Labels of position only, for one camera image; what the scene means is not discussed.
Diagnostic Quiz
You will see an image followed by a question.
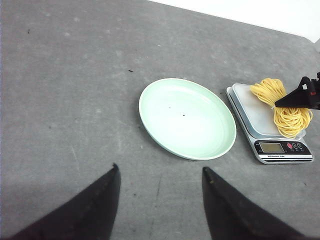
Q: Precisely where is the yellow vermicelli noodle bundle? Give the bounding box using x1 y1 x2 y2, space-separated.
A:
249 78 313 139

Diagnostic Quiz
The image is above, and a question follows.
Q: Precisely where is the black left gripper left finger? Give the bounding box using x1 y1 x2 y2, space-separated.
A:
10 164 121 240

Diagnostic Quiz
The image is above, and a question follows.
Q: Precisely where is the light green round plate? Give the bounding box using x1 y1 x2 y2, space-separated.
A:
138 78 237 161

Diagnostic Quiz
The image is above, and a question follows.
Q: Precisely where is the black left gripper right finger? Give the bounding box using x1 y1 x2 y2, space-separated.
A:
202 166 306 240

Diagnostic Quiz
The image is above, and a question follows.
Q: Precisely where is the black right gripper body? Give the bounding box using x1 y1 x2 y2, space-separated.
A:
310 72 320 107

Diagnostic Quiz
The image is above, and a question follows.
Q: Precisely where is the silver digital kitchen scale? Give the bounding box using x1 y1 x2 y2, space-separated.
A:
226 83 314 165

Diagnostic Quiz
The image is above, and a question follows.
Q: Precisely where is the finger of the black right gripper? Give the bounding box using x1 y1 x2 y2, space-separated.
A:
275 76 320 110

